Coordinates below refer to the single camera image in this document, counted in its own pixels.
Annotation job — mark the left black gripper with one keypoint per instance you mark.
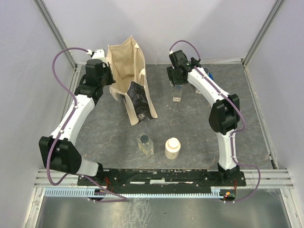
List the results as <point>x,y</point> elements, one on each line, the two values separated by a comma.
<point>107,68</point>

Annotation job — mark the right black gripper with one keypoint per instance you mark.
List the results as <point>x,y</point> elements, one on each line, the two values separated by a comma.
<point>171,71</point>

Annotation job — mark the clear bottle black label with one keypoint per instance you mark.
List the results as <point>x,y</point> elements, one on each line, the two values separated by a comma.
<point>177,93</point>

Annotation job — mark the cream canvas tote bag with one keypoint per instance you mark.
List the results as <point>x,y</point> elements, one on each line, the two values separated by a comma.
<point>129,71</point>

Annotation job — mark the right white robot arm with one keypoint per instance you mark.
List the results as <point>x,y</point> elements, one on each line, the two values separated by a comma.
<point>224,115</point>

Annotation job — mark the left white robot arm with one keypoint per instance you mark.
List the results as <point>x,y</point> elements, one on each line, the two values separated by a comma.
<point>58,151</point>

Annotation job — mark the clear square bottle right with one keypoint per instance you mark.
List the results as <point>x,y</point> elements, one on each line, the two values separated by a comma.
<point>197,91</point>

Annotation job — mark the cream round jar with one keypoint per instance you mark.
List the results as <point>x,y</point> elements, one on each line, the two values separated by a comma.
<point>172,148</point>

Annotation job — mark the clear bottle grey cap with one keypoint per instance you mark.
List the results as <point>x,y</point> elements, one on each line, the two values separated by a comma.
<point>145,145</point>

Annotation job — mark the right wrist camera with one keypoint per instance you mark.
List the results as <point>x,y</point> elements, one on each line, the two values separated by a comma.
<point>178,58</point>

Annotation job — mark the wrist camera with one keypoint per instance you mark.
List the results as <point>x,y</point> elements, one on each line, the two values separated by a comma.
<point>178,58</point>
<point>97,54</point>

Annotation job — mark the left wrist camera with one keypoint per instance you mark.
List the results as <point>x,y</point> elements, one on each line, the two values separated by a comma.
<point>97,54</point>

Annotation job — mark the left aluminium frame post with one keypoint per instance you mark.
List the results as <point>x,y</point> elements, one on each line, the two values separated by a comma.
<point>41,6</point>

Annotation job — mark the aluminium frame post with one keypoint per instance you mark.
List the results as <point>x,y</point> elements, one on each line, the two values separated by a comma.
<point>41,6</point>
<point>262,32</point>

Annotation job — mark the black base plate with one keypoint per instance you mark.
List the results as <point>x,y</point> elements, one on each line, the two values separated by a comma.
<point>165,181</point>

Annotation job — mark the right aluminium frame post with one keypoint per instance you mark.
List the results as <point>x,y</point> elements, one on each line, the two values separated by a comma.
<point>262,32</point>

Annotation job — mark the aluminium frame rail front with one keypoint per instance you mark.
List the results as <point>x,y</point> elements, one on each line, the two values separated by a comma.
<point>270,179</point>

